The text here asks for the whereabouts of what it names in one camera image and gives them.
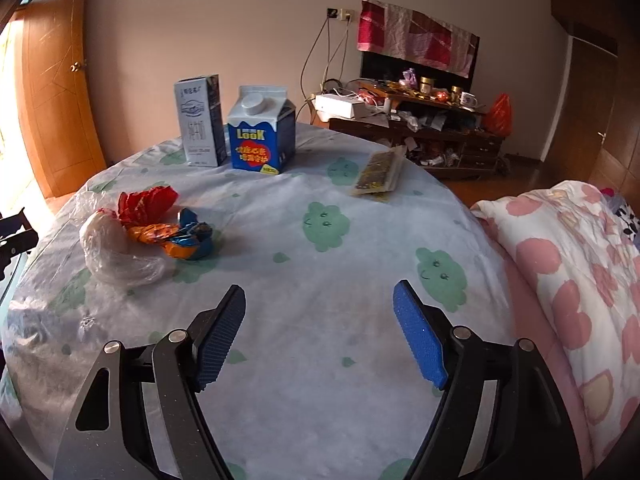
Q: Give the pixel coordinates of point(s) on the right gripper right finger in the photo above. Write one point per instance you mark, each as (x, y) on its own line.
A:
(530, 435)

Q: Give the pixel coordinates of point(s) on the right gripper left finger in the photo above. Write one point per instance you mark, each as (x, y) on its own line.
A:
(107, 435)

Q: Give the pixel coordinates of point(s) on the clear white plastic bag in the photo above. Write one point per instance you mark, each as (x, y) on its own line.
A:
(109, 253)

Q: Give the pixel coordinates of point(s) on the red crinkled wrapper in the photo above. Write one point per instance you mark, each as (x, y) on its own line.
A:
(145, 207)

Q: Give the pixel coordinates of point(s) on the orange blue candy wrapper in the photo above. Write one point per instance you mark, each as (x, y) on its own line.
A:
(188, 239)

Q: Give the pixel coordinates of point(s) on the pink heart patterned quilt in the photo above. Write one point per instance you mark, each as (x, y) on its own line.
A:
(574, 278)

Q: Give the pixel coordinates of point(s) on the white green patterned tablecloth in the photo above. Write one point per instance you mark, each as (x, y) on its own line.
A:
(319, 382)

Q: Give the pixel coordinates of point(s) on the wooden door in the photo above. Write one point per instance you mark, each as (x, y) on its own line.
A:
(59, 132)

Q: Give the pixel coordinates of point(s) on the white tall milk carton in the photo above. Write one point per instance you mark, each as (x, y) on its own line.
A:
(200, 121)

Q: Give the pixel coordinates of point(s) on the blue gable-top milk carton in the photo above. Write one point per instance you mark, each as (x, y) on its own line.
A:
(262, 129)

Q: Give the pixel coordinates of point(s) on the flat yellow snack packet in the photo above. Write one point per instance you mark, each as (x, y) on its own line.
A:
(381, 173)

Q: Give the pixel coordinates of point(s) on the cluttered wooden tv cabinet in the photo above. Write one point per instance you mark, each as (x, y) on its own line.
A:
(444, 138)

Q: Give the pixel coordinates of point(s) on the orange plastic bag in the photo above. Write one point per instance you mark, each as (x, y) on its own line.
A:
(499, 119)

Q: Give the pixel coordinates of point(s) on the dark wooden wardrobe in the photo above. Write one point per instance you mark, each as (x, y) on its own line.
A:
(596, 137)

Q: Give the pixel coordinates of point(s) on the white mug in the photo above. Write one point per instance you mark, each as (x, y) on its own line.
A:
(468, 100)

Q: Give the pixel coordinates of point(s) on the black television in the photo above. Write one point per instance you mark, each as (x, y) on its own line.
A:
(382, 67)

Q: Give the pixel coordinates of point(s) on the red pink cloth cover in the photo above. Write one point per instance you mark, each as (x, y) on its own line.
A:
(412, 36)

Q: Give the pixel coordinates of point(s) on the wall power outlet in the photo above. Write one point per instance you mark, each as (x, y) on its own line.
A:
(340, 14)

